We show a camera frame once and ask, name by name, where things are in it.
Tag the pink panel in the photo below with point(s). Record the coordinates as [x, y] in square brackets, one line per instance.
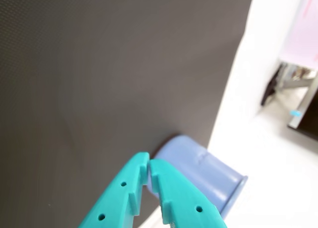
[303, 34]

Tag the small blue tag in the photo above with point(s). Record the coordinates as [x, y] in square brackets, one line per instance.
[295, 113]

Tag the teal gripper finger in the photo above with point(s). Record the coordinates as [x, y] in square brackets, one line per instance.
[116, 200]
[183, 200]

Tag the dark grey textured mat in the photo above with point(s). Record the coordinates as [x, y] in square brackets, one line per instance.
[99, 64]

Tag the grey metal desk frame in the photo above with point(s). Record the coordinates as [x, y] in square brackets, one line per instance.
[304, 98]

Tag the lavender blue pot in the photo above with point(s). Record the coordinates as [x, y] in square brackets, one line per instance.
[198, 168]

